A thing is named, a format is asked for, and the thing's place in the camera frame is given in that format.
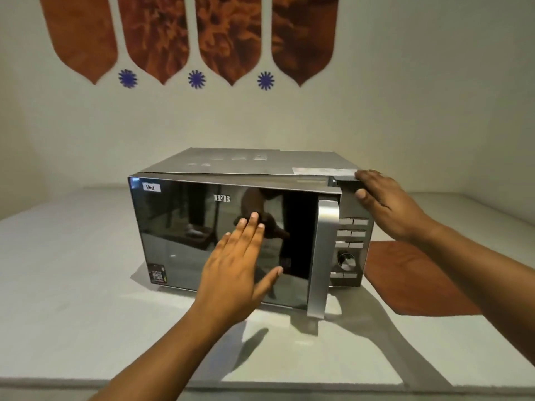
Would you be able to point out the person's right hand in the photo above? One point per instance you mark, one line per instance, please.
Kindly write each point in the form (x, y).
(397, 208)

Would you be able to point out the person's left hand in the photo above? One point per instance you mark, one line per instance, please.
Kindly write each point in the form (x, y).
(230, 279)

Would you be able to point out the silver black microwave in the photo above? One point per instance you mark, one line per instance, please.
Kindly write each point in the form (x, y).
(179, 229)

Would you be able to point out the person's right forearm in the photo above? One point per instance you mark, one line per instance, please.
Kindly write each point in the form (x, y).
(489, 283)

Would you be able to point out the person's left forearm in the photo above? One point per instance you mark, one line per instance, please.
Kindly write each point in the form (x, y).
(175, 359)

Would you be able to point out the brown pointed table mat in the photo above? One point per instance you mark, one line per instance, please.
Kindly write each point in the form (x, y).
(409, 279)

